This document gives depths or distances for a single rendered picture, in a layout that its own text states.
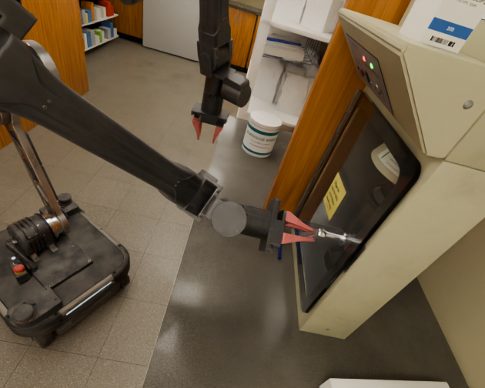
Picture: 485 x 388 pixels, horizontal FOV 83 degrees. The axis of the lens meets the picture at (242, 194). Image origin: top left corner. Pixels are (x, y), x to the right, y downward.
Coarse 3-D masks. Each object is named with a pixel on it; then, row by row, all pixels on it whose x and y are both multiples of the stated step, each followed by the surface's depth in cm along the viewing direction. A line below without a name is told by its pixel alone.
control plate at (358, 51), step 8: (352, 40) 47; (352, 48) 50; (360, 48) 43; (360, 56) 45; (368, 56) 40; (360, 64) 48; (368, 64) 42; (376, 64) 36; (360, 72) 52; (368, 72) 44; (376, 72) 38; (376, 80) 41; (384, 88) 38; (384, 96) 40; (384, 104) 42; (392, 112) 39
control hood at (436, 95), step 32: (352, 32) 45; (384, 32) 31; (384, 64) 33; (416, 64) 26; (448, 64) 26; (480, 64) 27; (416, 96) 28; (448, 96) 28; (480, 96) 28; (416, 128) 31; (448, 128) 30
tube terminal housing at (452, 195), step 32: (480, 32) 32; (480, 128) 30; (448, 160) 33; (480, 160) 32; (416, 192) 36; (448, 192) 36; (480, 192) 35; (384, 224) 41; (416, 224) 39; (448, 224) 39; (384, 256) 44; (416, 256) 44; (352, 288) 50; (384, 288) 50; (320, 320) 59; (352, 320) 58
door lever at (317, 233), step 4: (304, 232) 56; (308, 232) 53; (312, 232) 51; (316, 232) 49; (320, 232) 49; (324, 232) 49; (328, 232) 49; (332, 232) 49; (340, 232) 50; (344, 232) 49; (304, 236) 55; (308, 236) 53; (312, 236) 51; (316, 236) 49; (320, 236) 49; (324, 236) 49; (328, 236) 49; (332, 236) 49; (336, 236) 49; (340, 236) 49; (344, 236) 49; (340, 240) 49; (344, 240) 49; (340, 244) 49
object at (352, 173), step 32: (352, 128) 57; (384, 128) 45; (352, 160) 54; (384, 160) 43; (416, 160) 36; (320, 192) 66; (352, 192) 50; (384, 192) 41; (320, 224) 61; (352, 224) 48; (320, 256) 57; (352, 256) 46; (320, 288) 54
